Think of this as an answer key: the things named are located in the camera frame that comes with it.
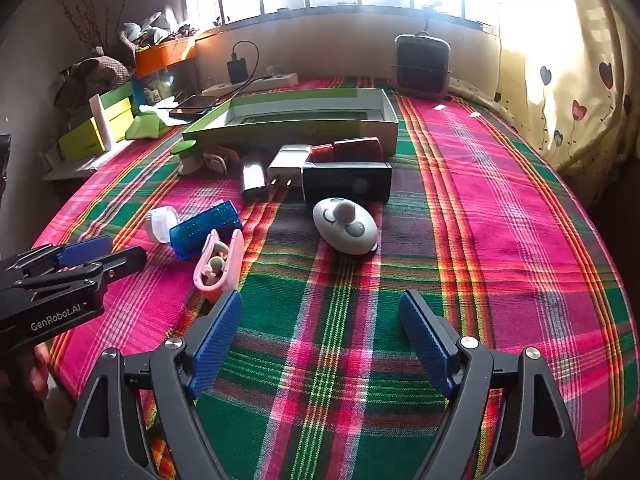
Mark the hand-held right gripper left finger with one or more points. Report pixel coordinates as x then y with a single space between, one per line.
216 341

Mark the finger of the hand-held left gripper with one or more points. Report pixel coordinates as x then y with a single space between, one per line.
120 260
85 250

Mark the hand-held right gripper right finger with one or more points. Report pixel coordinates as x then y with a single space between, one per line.
425 341

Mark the white round bulb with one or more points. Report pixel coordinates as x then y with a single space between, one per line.
162 225

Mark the pink earpiece case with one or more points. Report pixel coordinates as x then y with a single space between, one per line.
227 271

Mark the blue translucent usb device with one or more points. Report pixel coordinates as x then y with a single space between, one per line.
205 230

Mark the green capped white holder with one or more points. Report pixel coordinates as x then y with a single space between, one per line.
184 150

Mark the white egg-shaped device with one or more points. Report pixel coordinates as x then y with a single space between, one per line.
340 232

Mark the pink ear hook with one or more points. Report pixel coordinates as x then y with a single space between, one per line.
216 160

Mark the silver bar device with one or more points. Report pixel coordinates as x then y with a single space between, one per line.
253 180

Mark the black power bank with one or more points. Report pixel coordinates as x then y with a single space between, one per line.
345 183

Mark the white charger adapter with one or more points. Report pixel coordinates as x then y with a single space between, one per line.
290 161

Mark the red pill bottle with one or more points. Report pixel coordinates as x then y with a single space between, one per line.
357 149

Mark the green cardboard box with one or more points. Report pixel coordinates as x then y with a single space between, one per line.
300 133

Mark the person's left hand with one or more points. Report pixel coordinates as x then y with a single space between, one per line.
36 372

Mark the white flat board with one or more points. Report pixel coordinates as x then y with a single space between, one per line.
75 166

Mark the yellow green cardboard carton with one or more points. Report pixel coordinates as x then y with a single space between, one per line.
82 137

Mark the white tube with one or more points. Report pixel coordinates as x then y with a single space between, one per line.
100 125

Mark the green tissue pack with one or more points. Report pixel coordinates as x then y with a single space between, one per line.
145 126

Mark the pink green plaid blanket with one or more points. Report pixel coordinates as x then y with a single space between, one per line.
475 210

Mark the white paper sheet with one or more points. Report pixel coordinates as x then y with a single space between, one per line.
150 108

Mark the black smartphone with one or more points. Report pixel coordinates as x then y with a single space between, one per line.
192 105

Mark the brown checkered cloth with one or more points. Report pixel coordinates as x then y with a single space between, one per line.
95 72

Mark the orange lidded clear container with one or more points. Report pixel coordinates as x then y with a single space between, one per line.
160 57

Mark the black charger block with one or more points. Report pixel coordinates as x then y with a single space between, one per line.
237 70

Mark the orange plastic bin with clutter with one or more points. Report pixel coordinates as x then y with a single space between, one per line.
150 30

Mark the dried branches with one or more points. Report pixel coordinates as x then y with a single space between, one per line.
106 20

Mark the white power strip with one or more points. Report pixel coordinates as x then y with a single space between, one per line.
282 80

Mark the white plug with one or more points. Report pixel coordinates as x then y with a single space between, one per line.
272 71

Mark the grey desktop fan heater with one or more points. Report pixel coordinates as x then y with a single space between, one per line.
420 66

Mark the cream heart print curtain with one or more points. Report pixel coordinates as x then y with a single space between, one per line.
575 85

